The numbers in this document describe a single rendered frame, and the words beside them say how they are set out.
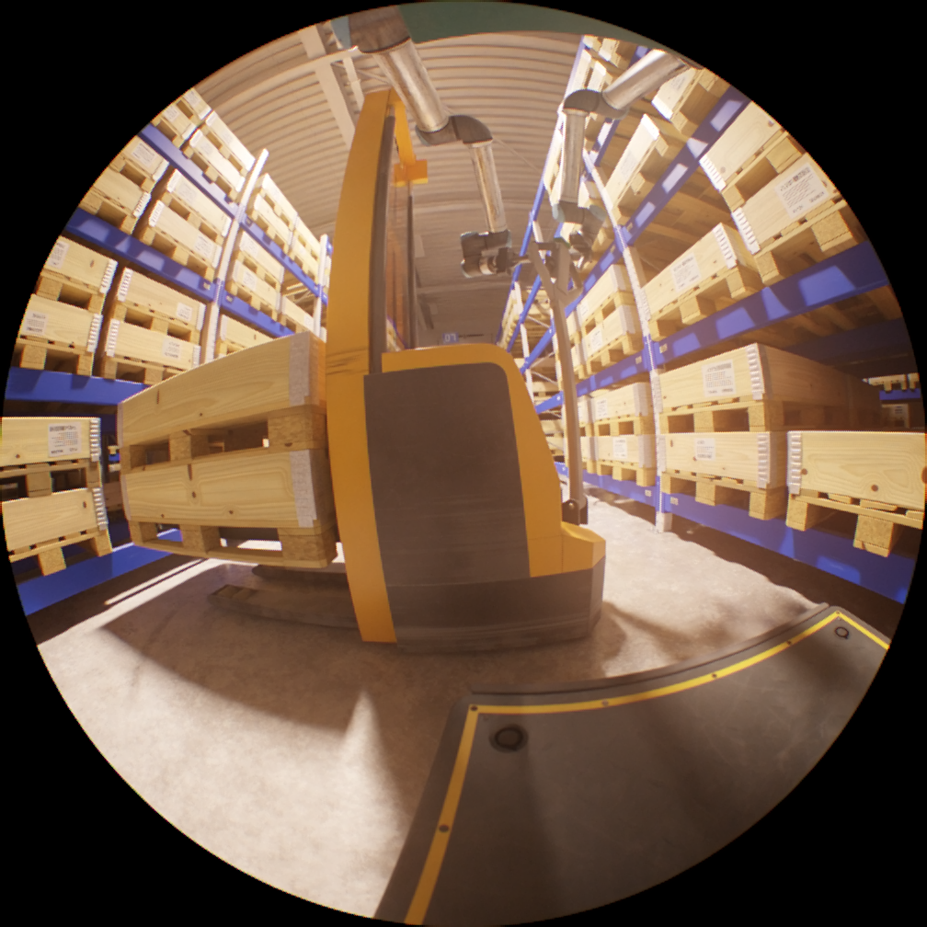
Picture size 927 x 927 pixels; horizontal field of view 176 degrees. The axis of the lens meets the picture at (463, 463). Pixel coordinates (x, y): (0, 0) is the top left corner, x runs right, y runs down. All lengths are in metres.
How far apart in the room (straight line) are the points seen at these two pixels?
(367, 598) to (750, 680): 0.92
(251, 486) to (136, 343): 1.48
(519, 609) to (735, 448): 1.10
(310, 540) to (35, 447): 1.50
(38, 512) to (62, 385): 0.60
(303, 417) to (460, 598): 0.65
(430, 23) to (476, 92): 7.10
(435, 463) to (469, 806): 0.68
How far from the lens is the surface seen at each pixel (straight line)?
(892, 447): 1.15
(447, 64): 7.69
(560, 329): 1.14
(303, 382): 0.88
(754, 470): 1.40
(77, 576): 1.94
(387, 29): 0.97
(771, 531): 1.46
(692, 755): 0.39
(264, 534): 1.15
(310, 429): 0.86
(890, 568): 1.27
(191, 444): 1.20
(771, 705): 0.47
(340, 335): 0.92
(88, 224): 2.32
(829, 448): 1.22
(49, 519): 1.86
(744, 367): 1.42
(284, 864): 0.73
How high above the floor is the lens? 0.64
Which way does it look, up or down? 4 degrees down
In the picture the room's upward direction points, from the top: 4 degrees counter-clockwise
